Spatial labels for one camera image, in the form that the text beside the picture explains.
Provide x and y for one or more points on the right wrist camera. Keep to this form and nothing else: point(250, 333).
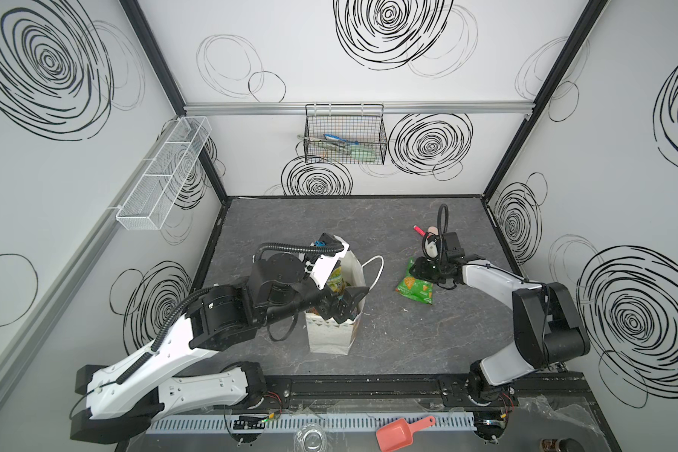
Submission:
point(431, 245)

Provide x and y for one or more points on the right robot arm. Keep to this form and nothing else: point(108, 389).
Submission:
point(547, 327)

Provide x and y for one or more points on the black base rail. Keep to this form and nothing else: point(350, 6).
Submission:
point(453, 390)

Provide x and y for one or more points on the black wire basket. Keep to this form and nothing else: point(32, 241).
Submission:
point(360, 122)

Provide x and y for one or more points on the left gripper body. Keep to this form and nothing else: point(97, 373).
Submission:
point(323, 301)

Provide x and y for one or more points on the red plastic scoop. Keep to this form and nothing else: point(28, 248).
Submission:
point(400, 433)

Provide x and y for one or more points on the white paper bag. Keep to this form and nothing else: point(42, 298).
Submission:
point(334, 330)

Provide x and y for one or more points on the clear wall shelf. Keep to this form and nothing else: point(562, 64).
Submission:
point(154, 195)

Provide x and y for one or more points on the clear glass bowl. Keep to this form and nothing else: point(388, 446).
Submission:
point(311, 438)

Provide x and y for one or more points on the green snack packet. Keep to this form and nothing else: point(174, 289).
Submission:
point(413, 288)

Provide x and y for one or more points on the dark jar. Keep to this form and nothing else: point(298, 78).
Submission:
point(561, 445)

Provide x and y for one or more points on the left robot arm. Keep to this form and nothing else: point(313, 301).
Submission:
point(123, 400)

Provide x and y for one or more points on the white slotted cable duct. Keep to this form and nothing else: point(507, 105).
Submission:
point(289, 423)

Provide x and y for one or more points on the green items in basket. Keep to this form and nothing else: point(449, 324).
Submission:
point(350, 149)

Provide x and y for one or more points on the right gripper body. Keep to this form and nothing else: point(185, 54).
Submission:
point(429, 269)

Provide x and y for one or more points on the pink marker pen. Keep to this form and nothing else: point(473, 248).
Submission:
point(420, 231)

